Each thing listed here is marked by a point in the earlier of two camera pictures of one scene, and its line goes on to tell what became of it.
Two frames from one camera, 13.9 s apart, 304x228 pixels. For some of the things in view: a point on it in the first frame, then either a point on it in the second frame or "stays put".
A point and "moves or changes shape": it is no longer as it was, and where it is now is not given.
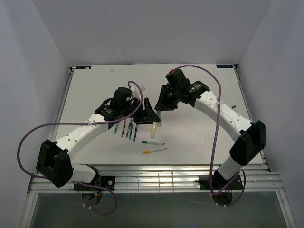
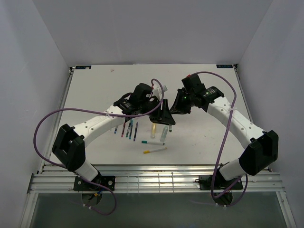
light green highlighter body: x=158 y=113 moves or changes shape
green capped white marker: x=153 y=143 stays put
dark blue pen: x=131 y=124 stays put
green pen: x=128 y=128 stays put
